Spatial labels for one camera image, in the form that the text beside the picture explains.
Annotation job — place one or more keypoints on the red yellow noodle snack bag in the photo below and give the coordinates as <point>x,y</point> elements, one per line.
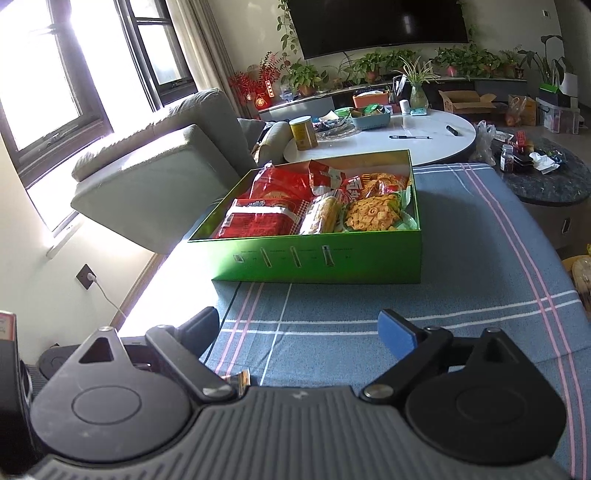
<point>374,184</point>

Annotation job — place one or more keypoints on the red berry decoration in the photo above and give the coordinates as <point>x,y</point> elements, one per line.
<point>255,85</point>

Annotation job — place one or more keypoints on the orange tissue box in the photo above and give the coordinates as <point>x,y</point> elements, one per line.
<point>366,99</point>

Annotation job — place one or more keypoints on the small red white snack packet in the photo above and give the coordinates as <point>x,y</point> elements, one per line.
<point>324,178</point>

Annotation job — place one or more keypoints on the open cardboard box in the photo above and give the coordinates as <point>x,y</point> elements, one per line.
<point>462,102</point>

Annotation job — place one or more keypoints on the black pen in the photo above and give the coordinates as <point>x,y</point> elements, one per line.
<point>410,137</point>

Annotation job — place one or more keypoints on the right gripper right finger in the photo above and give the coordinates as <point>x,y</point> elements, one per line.
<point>419,353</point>

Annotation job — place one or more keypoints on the beige sofa armchair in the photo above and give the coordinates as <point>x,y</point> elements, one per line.
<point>151,182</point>

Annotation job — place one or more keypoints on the spider plant in glass vase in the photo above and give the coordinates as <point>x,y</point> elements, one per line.
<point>419,73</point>

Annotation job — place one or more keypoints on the red rice cracker bag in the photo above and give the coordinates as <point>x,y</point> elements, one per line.
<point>279,182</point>

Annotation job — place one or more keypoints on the small glass jar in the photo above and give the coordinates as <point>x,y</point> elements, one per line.
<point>507,159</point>

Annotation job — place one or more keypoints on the window frame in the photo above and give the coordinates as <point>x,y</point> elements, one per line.
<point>50,103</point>

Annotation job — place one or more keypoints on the black wall television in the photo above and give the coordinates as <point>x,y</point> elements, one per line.
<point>331,26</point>

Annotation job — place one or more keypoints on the blue striped tablecloth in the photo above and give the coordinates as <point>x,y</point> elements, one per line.
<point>486,264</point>

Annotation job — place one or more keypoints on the beige bread roll pack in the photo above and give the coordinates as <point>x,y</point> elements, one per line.
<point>322,215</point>

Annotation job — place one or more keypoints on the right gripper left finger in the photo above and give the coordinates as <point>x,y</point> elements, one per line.
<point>180,349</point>

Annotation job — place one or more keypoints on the beige curtain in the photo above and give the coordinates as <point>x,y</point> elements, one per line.
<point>203,48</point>

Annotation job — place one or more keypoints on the white round coffee table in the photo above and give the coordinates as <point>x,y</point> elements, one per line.
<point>437,137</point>

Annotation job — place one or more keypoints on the dark marble round table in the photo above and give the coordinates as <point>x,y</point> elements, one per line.
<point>568,185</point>

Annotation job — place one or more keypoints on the tv console shelf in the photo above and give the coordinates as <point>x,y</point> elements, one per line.
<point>321,103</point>

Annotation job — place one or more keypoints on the red checkered snack pack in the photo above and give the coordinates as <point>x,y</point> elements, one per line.
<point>263,217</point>

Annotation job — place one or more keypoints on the black marker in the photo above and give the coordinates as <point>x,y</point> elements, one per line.
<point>453,131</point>

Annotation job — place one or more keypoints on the green vegetable roll snack bag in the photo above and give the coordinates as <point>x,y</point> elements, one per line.
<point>386,212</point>

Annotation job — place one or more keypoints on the yellow tin can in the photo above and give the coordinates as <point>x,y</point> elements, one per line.
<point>303,133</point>

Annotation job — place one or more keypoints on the blue plastic basket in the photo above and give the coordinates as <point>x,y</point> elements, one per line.
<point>376,120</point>

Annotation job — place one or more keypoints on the wall power socket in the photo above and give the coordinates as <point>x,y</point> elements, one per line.
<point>86,277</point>

